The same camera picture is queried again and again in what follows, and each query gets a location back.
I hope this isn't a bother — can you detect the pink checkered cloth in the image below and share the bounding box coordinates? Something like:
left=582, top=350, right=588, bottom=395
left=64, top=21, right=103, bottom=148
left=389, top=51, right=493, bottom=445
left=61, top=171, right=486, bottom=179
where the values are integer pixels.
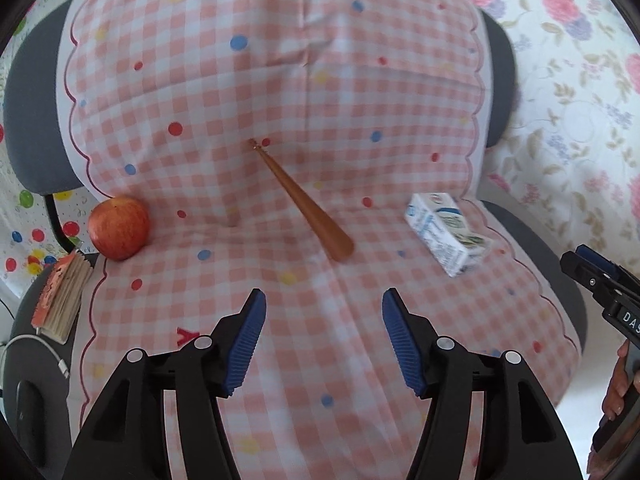
left=57, top=0, right=583, bottom=480

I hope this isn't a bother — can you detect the colourful dotted sheet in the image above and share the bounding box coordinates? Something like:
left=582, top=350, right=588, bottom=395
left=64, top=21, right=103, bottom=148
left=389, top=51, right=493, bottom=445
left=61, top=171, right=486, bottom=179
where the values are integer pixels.
left=0, top=0, right=103, bottom=286

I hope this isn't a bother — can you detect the black computer mouse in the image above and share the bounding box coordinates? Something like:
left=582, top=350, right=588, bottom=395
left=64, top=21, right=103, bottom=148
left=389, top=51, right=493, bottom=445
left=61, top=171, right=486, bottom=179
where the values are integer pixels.
left=15, top=380, right=44, bottom=450

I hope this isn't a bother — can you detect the grey padded chair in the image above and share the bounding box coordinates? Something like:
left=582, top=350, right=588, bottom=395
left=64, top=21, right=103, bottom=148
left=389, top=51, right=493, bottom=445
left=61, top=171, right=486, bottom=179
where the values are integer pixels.
left=477, top=10, right=588, bottom=356
left=2, top=0, right=98, bottom=461

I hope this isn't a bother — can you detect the brown wooden shoehorn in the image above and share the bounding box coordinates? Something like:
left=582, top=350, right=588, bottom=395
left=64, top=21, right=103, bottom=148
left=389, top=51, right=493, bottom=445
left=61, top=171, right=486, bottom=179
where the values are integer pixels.
left=248, top=140, right=356, bottom=262

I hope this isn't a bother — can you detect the person's right hand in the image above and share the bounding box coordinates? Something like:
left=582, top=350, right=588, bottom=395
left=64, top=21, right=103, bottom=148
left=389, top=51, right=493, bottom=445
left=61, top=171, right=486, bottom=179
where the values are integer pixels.
left=601, top=341, right=640, bottom=427

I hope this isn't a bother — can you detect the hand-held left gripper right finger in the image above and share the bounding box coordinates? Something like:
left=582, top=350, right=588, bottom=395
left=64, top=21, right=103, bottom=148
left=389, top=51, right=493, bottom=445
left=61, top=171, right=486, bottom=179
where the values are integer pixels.
left=381, top=287, right=583, bottom=480

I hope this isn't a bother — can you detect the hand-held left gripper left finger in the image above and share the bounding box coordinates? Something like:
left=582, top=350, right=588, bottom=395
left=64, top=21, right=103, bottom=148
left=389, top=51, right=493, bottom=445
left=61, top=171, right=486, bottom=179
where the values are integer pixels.
left=62, top=288, right=267, bottom=480

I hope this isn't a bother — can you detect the red apple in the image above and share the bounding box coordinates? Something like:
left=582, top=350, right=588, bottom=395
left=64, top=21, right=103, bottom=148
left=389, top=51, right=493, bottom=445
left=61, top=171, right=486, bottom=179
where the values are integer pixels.
left=88, top=196, right=151, bottom=261

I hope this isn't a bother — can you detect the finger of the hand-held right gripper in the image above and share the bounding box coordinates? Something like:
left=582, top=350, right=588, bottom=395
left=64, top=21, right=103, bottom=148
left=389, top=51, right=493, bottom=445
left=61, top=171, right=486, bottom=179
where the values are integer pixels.
left=574, top=244, right=640, bottom=286
left=560, top=251, right=613, bottom=311

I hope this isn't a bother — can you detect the orange cover book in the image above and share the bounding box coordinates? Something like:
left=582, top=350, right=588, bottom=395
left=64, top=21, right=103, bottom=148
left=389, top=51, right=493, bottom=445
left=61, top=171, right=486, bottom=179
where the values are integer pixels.
left=31, top=250, right=93, bottom=345

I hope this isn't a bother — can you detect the white charging cable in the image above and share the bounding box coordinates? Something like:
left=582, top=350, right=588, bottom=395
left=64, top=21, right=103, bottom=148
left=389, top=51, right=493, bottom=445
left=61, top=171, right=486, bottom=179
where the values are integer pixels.
left=0, top=334, right=71, bottom=391

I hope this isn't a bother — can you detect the floral printed sheet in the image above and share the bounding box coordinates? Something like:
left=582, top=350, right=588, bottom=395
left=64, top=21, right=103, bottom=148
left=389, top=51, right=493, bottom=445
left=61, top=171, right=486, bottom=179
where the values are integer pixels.
left=470, top=0, right=640, bottom=286

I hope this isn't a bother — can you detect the white milk carton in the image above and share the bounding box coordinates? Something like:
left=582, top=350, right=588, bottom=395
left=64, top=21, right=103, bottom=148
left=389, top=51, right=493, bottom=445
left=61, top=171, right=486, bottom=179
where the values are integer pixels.
left=405, top=192, right=488, bottom=278

